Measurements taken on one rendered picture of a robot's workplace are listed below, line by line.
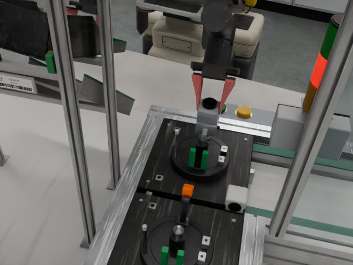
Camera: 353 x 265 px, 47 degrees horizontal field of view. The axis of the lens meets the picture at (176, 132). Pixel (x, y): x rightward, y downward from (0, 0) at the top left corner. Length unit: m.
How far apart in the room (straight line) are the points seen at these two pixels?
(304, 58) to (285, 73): 0.30
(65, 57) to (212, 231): 0.45
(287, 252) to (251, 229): 0.09
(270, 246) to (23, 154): 0.68
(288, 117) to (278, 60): 2.60
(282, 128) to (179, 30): 0.99
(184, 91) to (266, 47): 2.13
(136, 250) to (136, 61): 0.84
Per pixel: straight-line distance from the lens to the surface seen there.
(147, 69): 1.46
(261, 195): 1.00
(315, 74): 0.66
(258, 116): 1.14
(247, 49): 1.87
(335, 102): 0.64
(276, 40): 3.57
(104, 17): 0.76
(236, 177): 0.95
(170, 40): 1.65
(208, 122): 0.87
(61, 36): 0.60
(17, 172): 1.14
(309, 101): 0.68
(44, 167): 1.13
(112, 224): 0.87
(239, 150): 1.02
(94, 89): 0.85
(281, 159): 1.07
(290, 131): 0.72
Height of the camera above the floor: 1.67
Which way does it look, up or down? 42 degrees down
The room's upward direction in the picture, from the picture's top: 4 degrees clockwise
